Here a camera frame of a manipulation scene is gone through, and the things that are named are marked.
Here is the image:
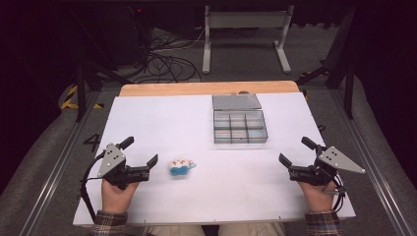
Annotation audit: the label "left hand-held gripper black cable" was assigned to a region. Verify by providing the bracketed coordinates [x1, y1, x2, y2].
[80, 150, 108, 224]

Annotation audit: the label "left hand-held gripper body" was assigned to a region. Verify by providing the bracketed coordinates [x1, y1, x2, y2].
[96, 143, 150, 191]

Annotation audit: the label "person's right hand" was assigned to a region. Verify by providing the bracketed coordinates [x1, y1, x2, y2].
[297, 180, 338, 214]

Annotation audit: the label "grey metal stand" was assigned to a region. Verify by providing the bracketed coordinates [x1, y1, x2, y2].
[201, 4, 295, 76]

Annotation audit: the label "person's left hand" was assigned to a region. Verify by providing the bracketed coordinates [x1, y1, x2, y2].
[100, 178, 141, 215]

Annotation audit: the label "clear plastic compartment box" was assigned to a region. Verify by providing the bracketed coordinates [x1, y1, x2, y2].
[211, 93, 269, 145]

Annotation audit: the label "person's leg beige trousers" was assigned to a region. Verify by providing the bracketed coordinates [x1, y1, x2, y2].
[217, 222, 286, 236]
[142, 224, 207, 236]

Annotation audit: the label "yellow and black floor tape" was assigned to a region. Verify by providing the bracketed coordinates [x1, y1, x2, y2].
[60, 84, 105, 111]

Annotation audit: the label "person's right leg beige trousers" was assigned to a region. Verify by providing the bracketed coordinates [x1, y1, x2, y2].
[217, 222, 286, 236]

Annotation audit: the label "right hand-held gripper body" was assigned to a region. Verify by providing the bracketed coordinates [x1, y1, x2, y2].
[288, 145, 367, 188]

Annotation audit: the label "small white and blue toy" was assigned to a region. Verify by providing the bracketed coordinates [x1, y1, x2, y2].
[168, 157, 198, 177]

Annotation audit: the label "bundle of black floor cables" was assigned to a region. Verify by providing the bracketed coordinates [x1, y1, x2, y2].
[130, 28, 205, 85]

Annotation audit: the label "hand-held gripper black cable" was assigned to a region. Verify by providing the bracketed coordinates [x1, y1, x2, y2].
[322, 173, 348, 212]
[80, 150, 108, 224]

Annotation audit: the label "right hand-held gripper black cable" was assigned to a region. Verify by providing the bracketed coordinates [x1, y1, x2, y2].
[322, 173, 348, 212]

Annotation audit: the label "white table board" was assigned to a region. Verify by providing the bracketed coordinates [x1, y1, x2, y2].
[72, 91, 357, 227]

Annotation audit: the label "black metal stand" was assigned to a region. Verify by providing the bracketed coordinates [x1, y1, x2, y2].
[70, 9, 133, 123]
[294, 5, 358, 121]

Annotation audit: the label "metal floor rail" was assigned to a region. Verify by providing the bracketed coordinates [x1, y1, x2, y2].
[328, 88, 417, 236]
[18, 91, 102, 236]

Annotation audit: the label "person's left leg beige trousers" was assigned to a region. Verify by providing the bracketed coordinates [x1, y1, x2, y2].
[142, 224, 207, 236]

